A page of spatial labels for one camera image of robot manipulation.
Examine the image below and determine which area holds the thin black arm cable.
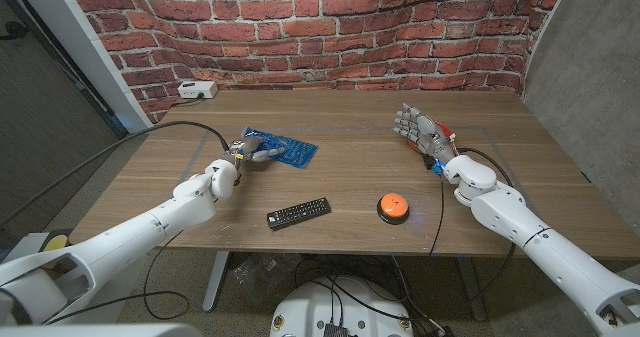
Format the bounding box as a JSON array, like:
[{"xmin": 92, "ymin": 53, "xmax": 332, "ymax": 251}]
[
  {"xmin": 44, "ymin": 229, "xmax": 191, "ymax": 324},
  {"xmin": 428, "ymin": 174, "xmax": 446, "ymax": 257}
]

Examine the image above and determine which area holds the grey table leg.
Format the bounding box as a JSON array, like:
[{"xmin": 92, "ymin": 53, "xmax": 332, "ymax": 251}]
[
  {"xmin": 455, "ymin": 256, "xmax": 487, "ymax": 322},
  {"xmin": 202, "ymin": 250, "xmax": 230, "ymax": 312}
]

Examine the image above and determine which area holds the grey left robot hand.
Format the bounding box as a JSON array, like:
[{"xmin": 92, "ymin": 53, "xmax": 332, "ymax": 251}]
[{"xmin": 222, "ymin": 131, "xmax": 286, "ymax": 171}]

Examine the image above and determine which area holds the black TV remote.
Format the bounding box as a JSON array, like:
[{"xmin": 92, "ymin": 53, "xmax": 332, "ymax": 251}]
[{"xmin": 266, "ymin": 197, "xmax": 332, "ymax": 231}]

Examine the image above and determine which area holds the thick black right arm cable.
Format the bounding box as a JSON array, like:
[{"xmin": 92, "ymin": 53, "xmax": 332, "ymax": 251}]
[{"xmin": 457, "ymin": 146, "xmax": 517, "ymax": 303}]

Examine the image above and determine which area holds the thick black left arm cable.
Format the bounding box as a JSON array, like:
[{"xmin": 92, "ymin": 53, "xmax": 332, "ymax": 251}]
[{"xmin": 0, "ymin": 120, "xmax": 231, "ymax": 228}]

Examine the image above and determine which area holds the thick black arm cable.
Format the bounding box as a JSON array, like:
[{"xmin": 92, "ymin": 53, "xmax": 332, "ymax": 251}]
[
  {"xmin": 457, "ymin": 146, "xmax": 517, "ymax": 303},
  {"xmin": 0, "ymin": 120, "xmax": 231, "ymax": 228}
]

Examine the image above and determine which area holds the white corner post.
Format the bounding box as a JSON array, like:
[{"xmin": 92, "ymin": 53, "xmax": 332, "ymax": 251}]
[{"xmin": 9, "ymin": 0, "xmax": 154, "ymax": 134}]

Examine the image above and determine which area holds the yellow black pedal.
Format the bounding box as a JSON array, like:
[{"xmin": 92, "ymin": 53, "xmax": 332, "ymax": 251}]
[{"xmin": 39, "ymin": 232, "xmax": 72, "ymax": 271}]

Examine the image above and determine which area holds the red bowl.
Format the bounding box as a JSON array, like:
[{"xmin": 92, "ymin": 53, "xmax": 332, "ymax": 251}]
[{"xmin": 407, "ymin": 120, "xmax": 457, "ymax": 156}]

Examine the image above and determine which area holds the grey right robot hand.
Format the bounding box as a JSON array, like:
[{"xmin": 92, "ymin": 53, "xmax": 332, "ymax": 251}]
[{"xmin": 393, "ymin": 102, "xmax": 457, "ymax": 167}]

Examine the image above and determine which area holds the red brick printed backdrop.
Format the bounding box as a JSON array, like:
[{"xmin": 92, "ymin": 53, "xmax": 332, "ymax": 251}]
[{"xmin": 62, "ymin": 0, "xmax": 571, "ymax": 124}]

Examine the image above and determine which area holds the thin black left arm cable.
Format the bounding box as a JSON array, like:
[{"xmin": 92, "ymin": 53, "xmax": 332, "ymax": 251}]
[{"xmin": 44, "ymin": 229, "xmax": 191, "ymax": 324}]

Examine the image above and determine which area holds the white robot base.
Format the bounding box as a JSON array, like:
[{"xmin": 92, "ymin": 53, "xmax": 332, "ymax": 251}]
[{"xmin": 269, "ymin": 275, "xmax": 415, "ymax": 337}]

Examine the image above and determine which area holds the white power strip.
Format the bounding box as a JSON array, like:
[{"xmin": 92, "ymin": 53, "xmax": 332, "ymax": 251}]
[{"xmin": 176, "ymin": 80, "xmax": 219, "ymax": 100}]

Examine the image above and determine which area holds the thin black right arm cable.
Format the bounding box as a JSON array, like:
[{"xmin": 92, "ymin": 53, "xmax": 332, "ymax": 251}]
[{"xmin": 428, "ymin": 174, "xmax": 446, "ymax": 257}]

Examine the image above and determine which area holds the clear plastic bag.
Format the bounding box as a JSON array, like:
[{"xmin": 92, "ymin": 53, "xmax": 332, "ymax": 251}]
[{"xmin": 229, "ymin": 252, "xmax": 301, "ymax": 303}]

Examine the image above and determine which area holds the orange push button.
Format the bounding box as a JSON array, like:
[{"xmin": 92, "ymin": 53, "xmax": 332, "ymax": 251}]
[{"xmin": 376, "ymin": 192, "xmax": 411, "ymax": 226}]

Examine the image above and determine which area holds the blue circuit board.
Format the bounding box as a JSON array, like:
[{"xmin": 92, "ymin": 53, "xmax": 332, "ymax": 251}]
[{"xmin": 243, "ymin": 126, "xmax": 320, "ymax": 170}]

